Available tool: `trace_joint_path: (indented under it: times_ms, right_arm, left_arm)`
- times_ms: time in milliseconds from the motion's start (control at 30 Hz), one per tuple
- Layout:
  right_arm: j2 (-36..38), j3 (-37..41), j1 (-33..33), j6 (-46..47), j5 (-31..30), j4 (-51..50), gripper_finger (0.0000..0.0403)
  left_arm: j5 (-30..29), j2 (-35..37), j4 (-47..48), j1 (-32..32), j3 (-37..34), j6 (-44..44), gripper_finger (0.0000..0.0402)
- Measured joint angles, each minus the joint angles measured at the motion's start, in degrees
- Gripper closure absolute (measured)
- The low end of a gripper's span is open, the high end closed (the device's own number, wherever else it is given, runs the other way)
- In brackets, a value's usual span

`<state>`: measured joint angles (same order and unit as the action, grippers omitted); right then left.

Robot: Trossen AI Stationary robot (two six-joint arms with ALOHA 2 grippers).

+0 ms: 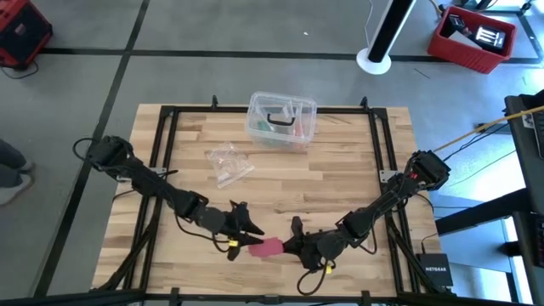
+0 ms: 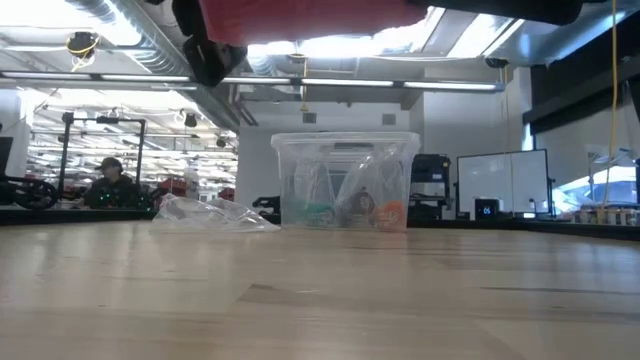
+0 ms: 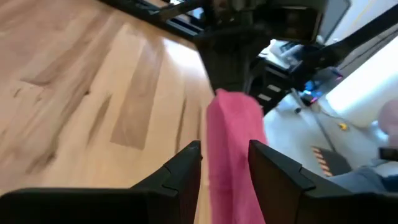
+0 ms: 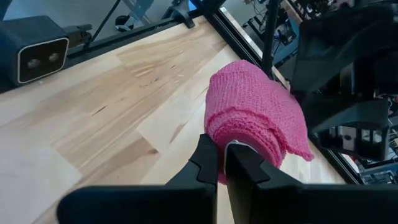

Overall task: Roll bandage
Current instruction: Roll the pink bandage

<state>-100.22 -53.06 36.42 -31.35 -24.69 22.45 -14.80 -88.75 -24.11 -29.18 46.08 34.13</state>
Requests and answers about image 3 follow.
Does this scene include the black drawer cabinet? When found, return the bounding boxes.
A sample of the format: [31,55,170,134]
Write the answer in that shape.
[248,58,300,114]

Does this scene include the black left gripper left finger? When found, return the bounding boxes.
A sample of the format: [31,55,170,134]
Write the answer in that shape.
[0,140,203,224]

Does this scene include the person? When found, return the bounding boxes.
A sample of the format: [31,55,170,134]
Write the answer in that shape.
[329,99,398,194]

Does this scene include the pink elastic bandage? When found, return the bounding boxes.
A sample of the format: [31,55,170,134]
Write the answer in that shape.
[206,88,269,224]

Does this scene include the black computer coloured lights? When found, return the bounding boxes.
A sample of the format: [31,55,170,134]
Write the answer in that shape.
[297,66,345,107]

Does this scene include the black orange striped mat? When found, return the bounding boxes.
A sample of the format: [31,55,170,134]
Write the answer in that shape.
[310,145,353,177]

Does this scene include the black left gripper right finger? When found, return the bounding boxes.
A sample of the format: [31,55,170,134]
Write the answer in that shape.
[248,139,398,224]

